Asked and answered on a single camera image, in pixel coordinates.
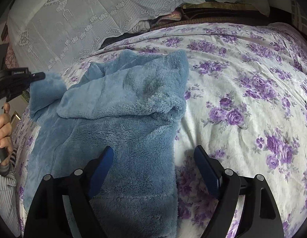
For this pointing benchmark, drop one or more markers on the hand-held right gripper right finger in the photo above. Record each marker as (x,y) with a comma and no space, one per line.
(208,171)

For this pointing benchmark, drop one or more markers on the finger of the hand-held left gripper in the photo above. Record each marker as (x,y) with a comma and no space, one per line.
(38,76)

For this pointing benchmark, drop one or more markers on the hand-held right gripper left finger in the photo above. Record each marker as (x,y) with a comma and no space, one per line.
(101,171)

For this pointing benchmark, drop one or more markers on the blue fleece jacket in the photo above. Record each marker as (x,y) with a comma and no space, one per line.
(133,133)

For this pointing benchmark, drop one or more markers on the person's left forearm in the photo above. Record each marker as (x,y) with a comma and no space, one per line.
(5,195)

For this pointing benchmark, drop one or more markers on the person's left hand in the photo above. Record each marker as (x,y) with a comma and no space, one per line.
(3,131)

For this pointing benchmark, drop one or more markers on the pink patterned cloth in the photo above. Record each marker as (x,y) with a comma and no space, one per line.
(8,55)

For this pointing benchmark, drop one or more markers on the white lace cover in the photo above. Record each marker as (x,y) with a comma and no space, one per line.
(81,12)

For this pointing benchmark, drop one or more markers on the black cloth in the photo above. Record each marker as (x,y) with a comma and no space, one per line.
(111,41)

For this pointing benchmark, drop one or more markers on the purple floral bed sheet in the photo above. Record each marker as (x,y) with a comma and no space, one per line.
(242,91)

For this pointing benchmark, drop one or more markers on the pale bundled cloth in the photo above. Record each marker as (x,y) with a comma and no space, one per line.
(143,26)

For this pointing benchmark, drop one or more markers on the folded brown blankets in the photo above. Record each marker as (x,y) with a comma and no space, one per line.
(217,14)

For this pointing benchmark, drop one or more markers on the grey checked curtain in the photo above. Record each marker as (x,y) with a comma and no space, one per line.
(300,17)

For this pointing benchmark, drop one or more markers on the dark wooden bed frame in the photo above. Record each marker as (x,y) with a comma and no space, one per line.
(5,32)

